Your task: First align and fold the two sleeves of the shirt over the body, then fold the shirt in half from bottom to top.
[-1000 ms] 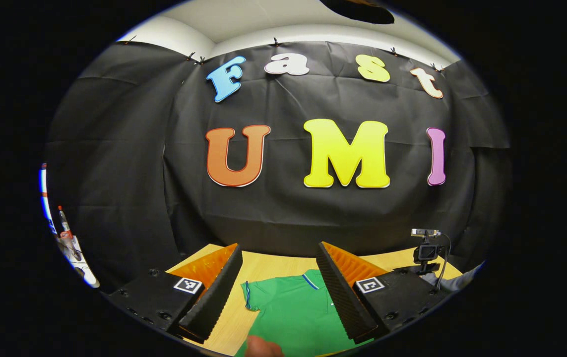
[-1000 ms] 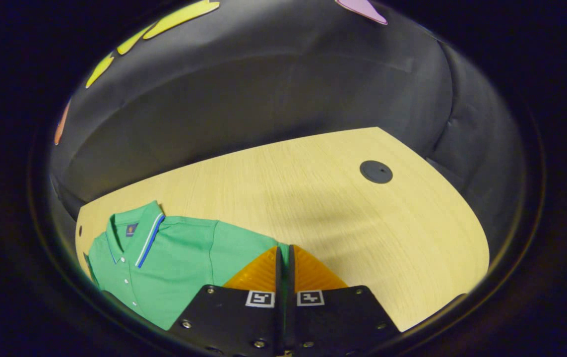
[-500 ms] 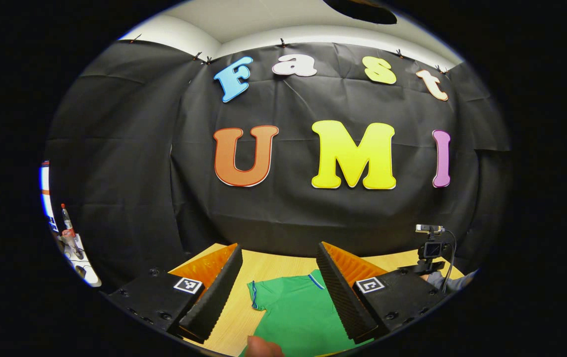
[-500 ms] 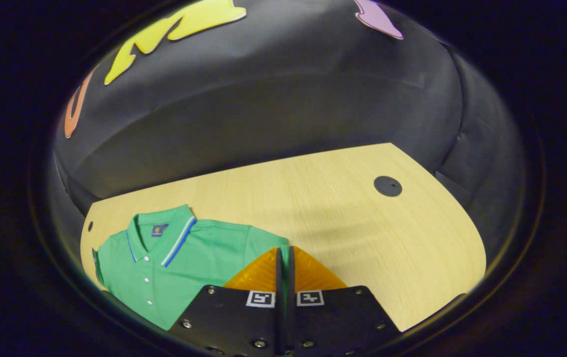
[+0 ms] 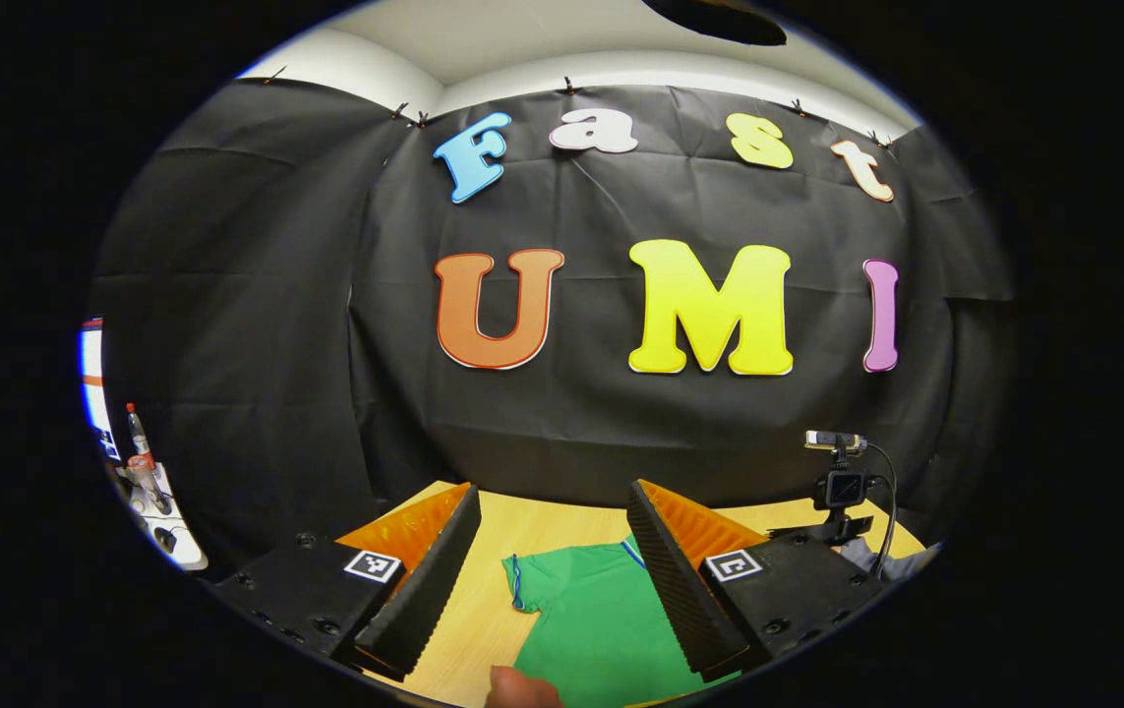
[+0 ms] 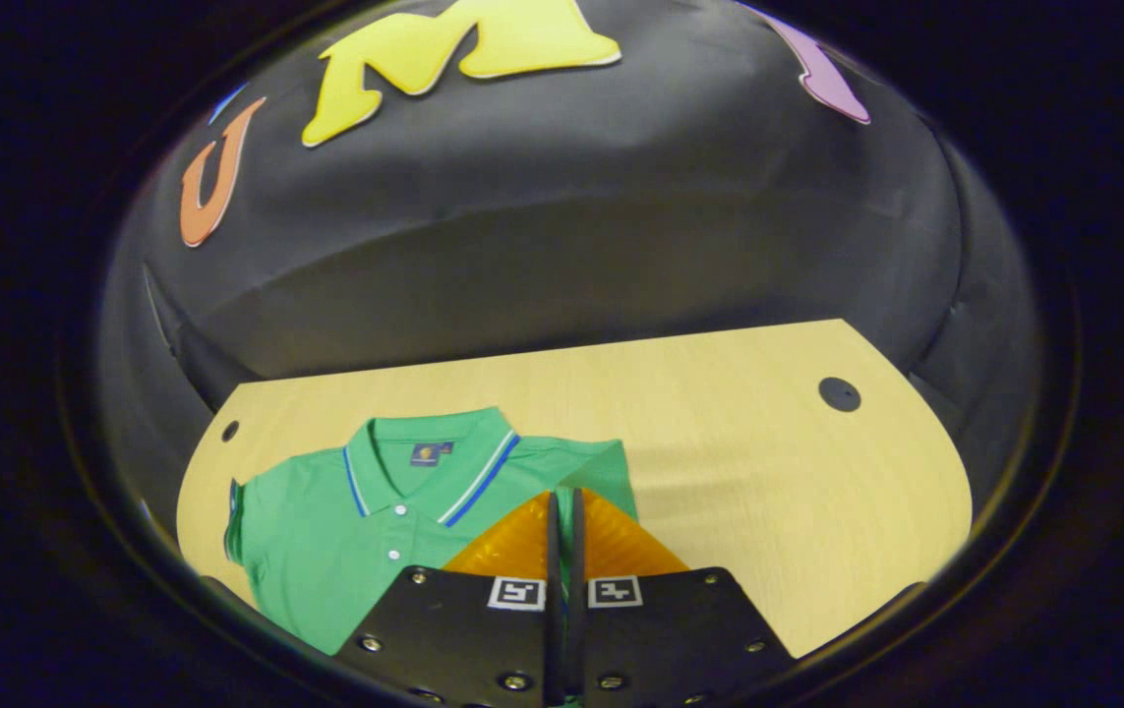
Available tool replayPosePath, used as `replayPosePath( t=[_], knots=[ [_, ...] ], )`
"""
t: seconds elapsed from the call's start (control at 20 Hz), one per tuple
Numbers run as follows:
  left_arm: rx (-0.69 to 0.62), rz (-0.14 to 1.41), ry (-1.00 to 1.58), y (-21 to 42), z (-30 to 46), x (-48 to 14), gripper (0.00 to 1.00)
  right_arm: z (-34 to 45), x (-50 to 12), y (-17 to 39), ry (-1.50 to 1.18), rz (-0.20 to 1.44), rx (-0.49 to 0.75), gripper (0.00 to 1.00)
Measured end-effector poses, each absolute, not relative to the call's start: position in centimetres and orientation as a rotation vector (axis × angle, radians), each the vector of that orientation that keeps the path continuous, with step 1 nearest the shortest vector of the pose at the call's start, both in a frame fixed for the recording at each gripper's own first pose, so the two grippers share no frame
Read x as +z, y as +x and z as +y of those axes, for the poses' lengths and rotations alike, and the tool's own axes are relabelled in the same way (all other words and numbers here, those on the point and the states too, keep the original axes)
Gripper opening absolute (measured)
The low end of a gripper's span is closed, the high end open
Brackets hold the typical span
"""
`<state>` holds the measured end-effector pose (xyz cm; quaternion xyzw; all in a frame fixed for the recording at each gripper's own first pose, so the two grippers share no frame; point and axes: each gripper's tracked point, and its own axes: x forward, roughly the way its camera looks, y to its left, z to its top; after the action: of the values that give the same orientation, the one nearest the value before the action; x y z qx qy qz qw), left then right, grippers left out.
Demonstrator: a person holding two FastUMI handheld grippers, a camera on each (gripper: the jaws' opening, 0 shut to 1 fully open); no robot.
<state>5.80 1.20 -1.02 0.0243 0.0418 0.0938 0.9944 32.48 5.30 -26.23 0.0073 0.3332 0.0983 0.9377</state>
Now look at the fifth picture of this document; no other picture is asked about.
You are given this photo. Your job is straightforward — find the green T-shirt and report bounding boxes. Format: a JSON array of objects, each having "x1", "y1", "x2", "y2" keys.
[{"x1": 503, "y1": 536, "x2": 744, "y2": 708}]

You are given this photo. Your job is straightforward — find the row of black cloth clips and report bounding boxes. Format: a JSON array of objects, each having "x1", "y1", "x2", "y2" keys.
[{"x1": 262, "y1": 67, "x2": 897, "y2": 148}]

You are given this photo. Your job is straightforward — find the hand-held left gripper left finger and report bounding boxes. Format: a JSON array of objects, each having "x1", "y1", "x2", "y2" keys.
[{"x1": 210, "y1": 482, "x2": 483, "y2": 682}]

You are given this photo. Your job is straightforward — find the black cable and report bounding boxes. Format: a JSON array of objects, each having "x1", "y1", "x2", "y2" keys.
[{"x1": 864, "y1": 444, "x2": 899, "y2": 579}]

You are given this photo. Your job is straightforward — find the white side table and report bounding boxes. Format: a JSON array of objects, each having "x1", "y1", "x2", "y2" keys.
[{"x1": 114, "y1": 460, "x2": 210, "y2": 571}]

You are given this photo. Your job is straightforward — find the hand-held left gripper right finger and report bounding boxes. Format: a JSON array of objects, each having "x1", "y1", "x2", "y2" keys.
[{"x1": 626, "y1": 479, "x2": 892, "y2": 684}]

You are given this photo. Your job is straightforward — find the black backdrop cloth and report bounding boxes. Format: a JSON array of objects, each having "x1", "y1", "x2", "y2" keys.
[{"x1": 88, "y1": 77, "x2": 1015, "y2": 571}]

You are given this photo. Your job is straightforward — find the clear bottle with red cap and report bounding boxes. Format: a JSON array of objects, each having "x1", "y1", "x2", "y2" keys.
[{"x1": 124, "y1": 401, "x2": 169, "y2": 512}]

